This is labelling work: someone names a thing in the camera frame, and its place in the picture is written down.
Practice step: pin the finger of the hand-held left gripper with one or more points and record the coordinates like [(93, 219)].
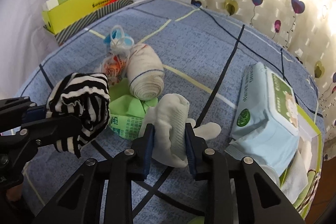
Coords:
[(52, 128), (36, 112)]

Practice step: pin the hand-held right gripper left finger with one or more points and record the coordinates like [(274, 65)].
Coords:
[(149, 145)]

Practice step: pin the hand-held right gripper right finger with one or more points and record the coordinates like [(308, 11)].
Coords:
[(189, 150)]

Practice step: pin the light green bag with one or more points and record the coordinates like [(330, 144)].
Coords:
[(128, 111)]

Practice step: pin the black white striped cloth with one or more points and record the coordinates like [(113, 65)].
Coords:
[(81, 98)]

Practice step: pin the white striped towel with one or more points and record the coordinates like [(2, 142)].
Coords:
[(145, 74)]

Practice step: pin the clear bag with orange contents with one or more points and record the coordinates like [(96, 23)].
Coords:
[(115, 69)]

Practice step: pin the blue face mask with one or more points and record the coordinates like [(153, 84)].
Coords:
[(126, 41)]

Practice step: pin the green edged white box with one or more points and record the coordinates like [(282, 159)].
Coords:
[(304, 146)]

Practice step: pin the light blue wet wipes pack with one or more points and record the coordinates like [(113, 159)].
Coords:
[(262, 113)]

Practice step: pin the blue checked bed sheet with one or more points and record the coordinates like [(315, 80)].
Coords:
[(189, 56)]

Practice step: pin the yellow green cardboard box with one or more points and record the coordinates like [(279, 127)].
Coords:
[(78, 11)]

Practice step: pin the striped cardboard box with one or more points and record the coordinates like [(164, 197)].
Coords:
[(105, 16)]

